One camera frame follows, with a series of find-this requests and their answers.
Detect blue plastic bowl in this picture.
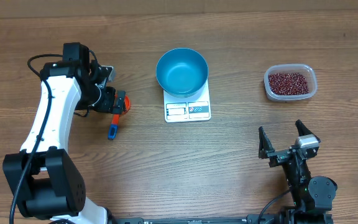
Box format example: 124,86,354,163
155,47,209,98

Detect clear plastic container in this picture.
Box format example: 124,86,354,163
264,63,318,101

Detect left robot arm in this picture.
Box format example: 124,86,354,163
2,42,131,223

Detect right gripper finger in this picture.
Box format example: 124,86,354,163
259,126,275,159
295,119,312,136

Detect red beans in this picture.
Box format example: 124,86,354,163
268,73,309,96

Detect red scoop with blue handle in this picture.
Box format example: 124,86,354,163
108,96,131,140

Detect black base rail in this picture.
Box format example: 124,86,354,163
107,213,335,224

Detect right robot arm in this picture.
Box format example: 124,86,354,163
256,120,337,223

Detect white digital kitchen scale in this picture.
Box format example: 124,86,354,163
163,82,211,123

